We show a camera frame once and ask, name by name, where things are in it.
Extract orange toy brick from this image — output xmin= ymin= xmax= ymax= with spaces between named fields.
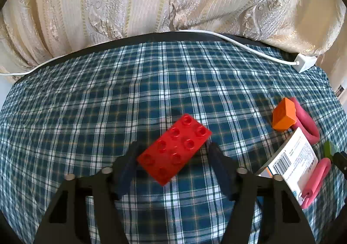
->
xmin=272 ymin=98 xmax=296 ymax=132

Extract blue plaid tablecloth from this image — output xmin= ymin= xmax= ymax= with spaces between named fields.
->
xmin=1 ymin=42 xmax=346 ymax=243

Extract red toy brick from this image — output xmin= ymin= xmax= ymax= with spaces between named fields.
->
xmin=137 ymin=114 xmax=212 ymax=186

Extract large pink foam loop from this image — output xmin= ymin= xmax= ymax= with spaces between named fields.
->
xmin=301 ymin=158 xmax=331 ymax=209

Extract green brick blue dots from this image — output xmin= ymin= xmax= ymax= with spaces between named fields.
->
xmin=324 ymin=140 xmax=338 ymax=162

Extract white power cable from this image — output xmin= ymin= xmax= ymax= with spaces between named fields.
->
xmin=0 ymin=29 xmax=301 ymax=77

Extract small pink foam loop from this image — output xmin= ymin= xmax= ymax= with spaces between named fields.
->
xmin=289 ymin=97 xmax=320 ymax=145

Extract white power strip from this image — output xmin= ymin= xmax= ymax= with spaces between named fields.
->
xmin=293 ymin=53 xmax=318 ymax=74

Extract white blue medicine box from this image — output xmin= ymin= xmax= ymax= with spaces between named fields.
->
xmin=256 ymin=128 xmax=318 ymax=205

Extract cream patterned curtain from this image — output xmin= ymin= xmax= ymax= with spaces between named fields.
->
xmin=1 ymin=0 xmax=346 ymax=85

